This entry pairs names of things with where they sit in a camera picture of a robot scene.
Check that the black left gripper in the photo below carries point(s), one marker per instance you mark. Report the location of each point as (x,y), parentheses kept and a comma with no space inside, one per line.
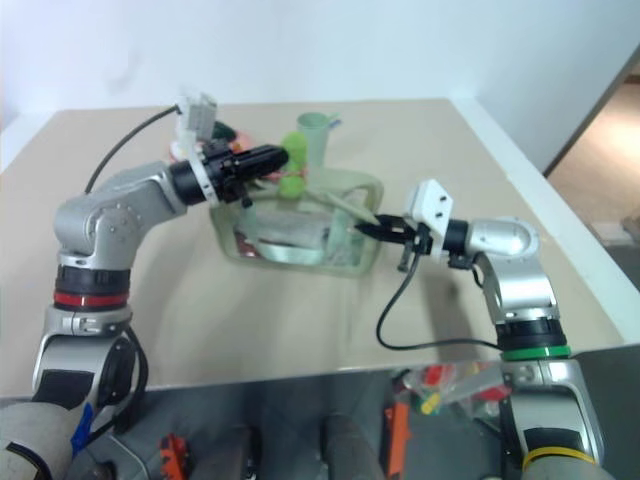
(225,170)

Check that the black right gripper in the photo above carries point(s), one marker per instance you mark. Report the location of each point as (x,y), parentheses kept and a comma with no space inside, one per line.
(416,239)

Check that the green translucent zip pouch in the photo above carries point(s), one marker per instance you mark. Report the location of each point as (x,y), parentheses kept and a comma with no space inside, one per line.
(300,240)

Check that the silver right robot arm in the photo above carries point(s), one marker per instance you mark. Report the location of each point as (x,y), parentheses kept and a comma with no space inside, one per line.
(515,280)

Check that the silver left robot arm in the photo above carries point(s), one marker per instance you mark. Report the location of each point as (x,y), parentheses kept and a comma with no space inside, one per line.
(115,210)

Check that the green and orange toy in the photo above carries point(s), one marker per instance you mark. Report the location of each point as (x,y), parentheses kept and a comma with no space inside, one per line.
(227,133)

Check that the pale green plastic cup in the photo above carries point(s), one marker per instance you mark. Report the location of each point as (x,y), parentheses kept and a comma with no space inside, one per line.
(315,137)

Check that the clear bag of colourful parts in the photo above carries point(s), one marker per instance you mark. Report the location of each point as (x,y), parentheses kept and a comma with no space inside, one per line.
(450,387)

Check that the orange and black tool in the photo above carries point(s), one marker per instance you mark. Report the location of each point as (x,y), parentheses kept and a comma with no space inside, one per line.
(397,435)

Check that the dark rounded shape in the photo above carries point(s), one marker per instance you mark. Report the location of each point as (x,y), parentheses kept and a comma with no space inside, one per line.
(350,447)

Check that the orange and black toy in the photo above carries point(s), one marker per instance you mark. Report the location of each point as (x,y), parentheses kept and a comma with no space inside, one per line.
(173,452)

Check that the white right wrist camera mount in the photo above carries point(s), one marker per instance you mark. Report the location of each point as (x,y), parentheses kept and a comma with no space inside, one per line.
(429,204)

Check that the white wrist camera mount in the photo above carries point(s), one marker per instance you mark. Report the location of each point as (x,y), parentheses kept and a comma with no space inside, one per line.
(429,204)
(196,117)

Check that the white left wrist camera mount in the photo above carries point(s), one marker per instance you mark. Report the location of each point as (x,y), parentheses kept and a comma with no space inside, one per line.
(196,117)

